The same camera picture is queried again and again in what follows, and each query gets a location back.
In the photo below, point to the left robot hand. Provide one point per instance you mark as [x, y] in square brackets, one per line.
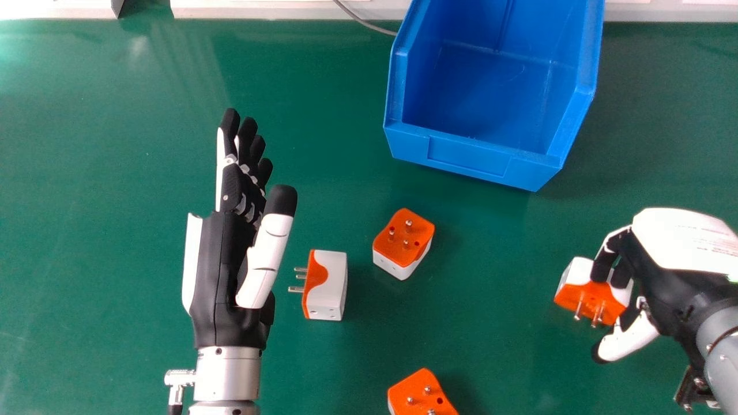
[222, 276]

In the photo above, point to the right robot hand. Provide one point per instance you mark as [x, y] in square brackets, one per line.
[674, 271]

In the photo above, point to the white-and-orange plug adapter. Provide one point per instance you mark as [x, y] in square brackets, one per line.
[403, 242]
[421, 395]
[326, 285]
[585, 294]

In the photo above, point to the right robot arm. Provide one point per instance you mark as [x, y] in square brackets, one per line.
[718, 363]

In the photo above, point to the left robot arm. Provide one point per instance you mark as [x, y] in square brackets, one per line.
[225, 380]

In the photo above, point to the blue plastic bin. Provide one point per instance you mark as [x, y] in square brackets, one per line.
[490, 92]

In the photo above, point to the black stand foot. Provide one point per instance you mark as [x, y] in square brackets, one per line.
[130, 7]

